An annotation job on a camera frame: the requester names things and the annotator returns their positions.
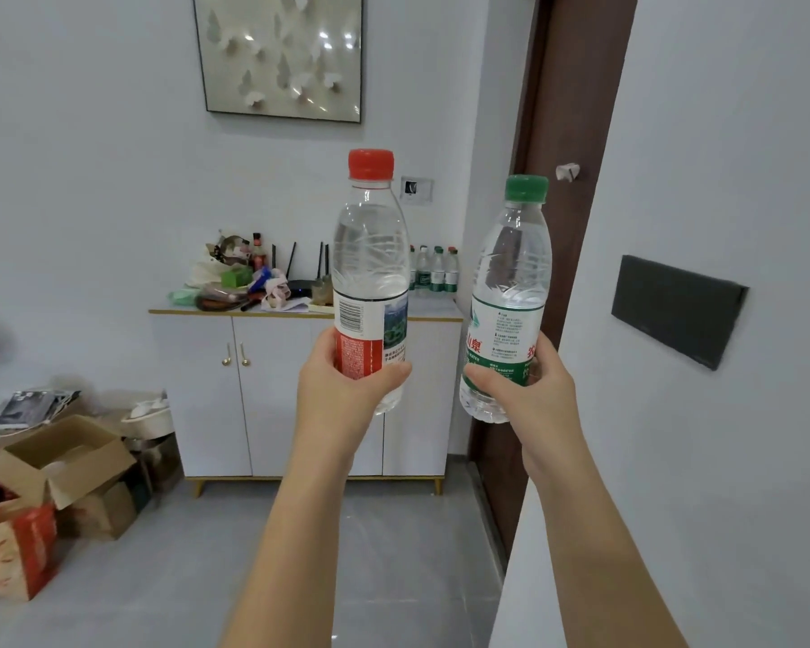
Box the person's right hand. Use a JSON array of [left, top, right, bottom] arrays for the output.
[[463, 329, 580, 477]]

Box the open cardboard box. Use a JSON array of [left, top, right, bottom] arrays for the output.
[[0, 414, 139, 512]]

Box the white round stool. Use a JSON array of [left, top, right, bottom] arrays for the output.
[[119, 391, 183, 493]]

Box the stack of magazines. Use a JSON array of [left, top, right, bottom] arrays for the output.
[[0, 388, 82, 432]]

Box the person's left forearm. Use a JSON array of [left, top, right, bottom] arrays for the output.
[[220, 456, 382, 648]]

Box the red-capped clear water bottle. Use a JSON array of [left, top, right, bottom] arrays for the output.
[[331, 148, 412, 418]]

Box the white sideboard cabinet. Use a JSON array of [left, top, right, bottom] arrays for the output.
[[148, 292, 465, 499]]

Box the white wall socket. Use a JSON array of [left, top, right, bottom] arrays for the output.
[[401, 175, 436, 205]]

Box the small cardboard box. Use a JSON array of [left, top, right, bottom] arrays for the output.
[[55, 465, 153, 542]]

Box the framed butterfly wall art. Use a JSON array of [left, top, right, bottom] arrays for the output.
[[191, 0, 365, 125]]

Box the person's right forearm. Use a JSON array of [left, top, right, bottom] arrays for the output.
[[521, 456, 691, 648]]

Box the white plastic bag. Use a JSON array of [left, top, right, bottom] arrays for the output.
[[185, 252, 234, 291]]

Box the dark brown door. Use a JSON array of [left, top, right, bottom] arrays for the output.
[[467, 0, 641, 561]]

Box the black wall panel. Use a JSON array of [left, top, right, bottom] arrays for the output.
[[611, 254, 750, 372]]

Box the black wifi router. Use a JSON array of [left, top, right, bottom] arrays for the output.
[[270, 241, 332, 299]]

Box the red and brown paper bag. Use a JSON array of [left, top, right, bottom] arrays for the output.
[[0, 480, 60, 603]]

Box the cluster of small water bottles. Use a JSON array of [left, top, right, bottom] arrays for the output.
[[408, 244, 461, 295]]

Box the person's left hand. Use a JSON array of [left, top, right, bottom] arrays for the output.
[[296, 326, 414, 477]]

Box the green-capped clear water bottle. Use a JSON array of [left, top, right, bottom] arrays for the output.
[[459, 174, 555, 424]]

